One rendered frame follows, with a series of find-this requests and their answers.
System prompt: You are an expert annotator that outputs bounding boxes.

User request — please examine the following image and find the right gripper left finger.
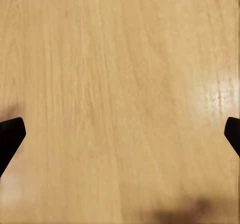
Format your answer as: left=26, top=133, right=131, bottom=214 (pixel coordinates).
left=0, top=117, right=26, bottom=177

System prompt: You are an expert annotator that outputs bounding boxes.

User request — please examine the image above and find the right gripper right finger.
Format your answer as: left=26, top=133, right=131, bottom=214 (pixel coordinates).
left=224, top=116, right=240, bottom=157

